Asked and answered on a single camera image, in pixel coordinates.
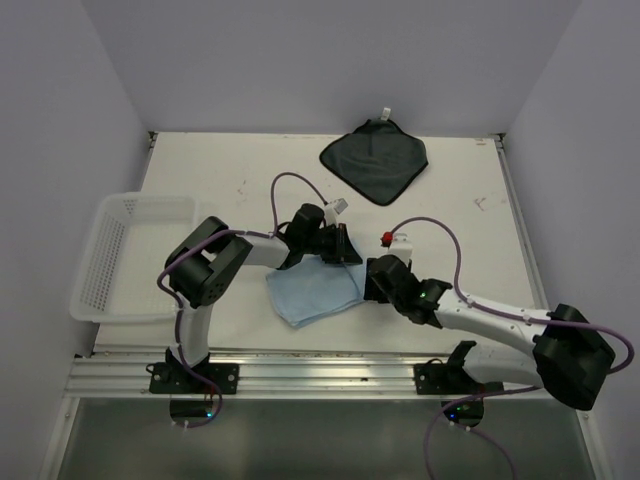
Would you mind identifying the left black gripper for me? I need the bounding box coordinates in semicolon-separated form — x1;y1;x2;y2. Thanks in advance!
302;223;362;264

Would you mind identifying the light blue towel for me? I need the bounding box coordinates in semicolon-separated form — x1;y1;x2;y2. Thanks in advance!
266;256;366;329

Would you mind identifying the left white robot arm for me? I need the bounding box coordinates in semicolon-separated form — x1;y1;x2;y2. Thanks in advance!
157;204;363;393

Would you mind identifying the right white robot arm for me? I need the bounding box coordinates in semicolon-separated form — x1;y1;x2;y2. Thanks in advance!
365;255;615;411

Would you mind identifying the dark grey towel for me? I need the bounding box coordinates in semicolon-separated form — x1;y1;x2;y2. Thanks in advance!
319;119;429;207

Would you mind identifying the white plastic basket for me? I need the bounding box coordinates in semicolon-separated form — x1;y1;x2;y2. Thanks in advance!
69;192;199;324

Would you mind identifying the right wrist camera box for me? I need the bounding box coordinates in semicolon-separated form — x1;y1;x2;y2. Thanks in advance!
381;231;413;265

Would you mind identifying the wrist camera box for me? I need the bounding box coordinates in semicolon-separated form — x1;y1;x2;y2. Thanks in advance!
324;198;348;226
381;231;413;265

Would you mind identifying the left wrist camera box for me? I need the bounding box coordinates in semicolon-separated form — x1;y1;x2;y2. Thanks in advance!
324;198;348;226

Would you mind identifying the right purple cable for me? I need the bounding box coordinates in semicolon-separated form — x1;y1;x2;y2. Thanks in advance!
392;216;631;480

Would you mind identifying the purple cable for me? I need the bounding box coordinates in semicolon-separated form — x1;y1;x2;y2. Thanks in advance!
392;216;631;480
157;172;331;429

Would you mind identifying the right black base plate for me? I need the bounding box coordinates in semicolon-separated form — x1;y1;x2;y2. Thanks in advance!
413;359;504;396

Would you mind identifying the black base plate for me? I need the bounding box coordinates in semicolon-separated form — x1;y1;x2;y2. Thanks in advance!
145;361;240;395
413;359;504;396

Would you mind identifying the aluminium mounting rail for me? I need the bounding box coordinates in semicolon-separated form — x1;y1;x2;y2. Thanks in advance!
62;349;589;401

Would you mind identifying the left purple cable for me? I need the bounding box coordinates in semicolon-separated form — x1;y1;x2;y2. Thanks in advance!
157;172;331;429

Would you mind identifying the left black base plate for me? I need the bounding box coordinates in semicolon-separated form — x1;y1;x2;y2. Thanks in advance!
145;361;240;395

